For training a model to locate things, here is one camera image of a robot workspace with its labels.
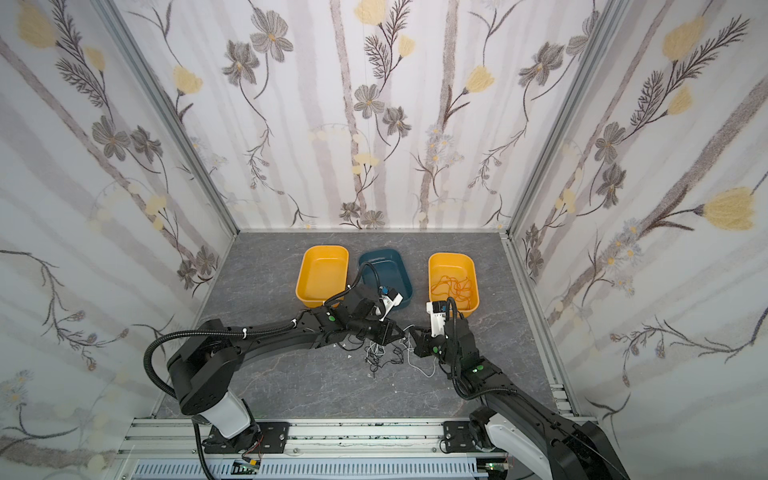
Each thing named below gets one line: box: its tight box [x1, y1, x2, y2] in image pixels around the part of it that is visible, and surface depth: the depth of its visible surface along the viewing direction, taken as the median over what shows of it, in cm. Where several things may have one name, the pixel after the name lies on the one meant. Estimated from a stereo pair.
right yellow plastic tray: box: [428, 252, 480, 317], surface depth 106 cm
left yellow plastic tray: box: [295, 245, 349, 308], surface depth 110 cm
